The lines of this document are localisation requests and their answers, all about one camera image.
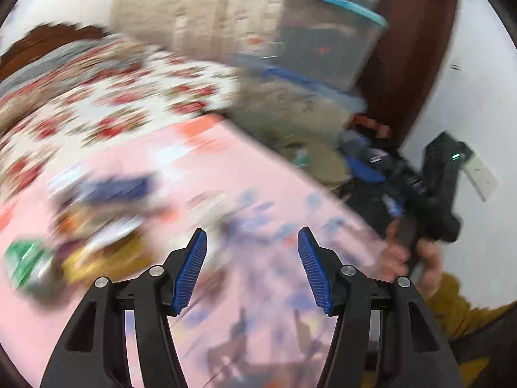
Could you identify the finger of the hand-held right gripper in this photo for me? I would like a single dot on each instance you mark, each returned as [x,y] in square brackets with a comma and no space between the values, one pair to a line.
[363,167]
[394,206]

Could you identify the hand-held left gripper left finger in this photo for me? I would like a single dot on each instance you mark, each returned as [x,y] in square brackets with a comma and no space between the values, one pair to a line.
[189,271]

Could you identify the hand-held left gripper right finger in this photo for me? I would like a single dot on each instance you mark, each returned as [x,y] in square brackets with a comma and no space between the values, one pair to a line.
[317,271]

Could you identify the yellow packet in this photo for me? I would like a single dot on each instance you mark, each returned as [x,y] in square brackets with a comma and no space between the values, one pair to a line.
[95,258]

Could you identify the blue packet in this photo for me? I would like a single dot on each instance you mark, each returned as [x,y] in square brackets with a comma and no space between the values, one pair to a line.
[119,188]

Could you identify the green packet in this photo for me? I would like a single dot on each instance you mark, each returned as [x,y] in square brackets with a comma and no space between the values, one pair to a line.
[26,260]

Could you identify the person's right hand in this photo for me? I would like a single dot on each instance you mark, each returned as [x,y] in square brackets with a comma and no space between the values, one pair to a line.
[430,266]

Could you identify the red cloth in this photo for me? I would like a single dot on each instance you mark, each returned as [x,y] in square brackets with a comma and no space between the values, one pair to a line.
[371,125]

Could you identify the pink printed bed sheet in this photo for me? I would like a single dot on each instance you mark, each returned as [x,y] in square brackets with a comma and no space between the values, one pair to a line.
[258,218]

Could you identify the brown wooden door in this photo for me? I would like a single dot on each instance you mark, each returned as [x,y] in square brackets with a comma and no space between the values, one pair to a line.
[408,48]

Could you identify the clear storage box blue lid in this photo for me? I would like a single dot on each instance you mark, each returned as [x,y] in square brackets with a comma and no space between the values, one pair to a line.
[323,44]

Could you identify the floral blanket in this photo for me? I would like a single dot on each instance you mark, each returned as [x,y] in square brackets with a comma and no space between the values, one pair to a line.
[133,97]

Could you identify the striped quilt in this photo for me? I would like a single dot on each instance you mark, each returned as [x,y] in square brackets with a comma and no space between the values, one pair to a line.
[44,62]

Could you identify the dark wooden headboard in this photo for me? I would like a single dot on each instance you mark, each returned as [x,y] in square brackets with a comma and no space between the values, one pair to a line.
[44,38]

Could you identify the white wall socket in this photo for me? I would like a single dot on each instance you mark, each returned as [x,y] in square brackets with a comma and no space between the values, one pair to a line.
[482,173]

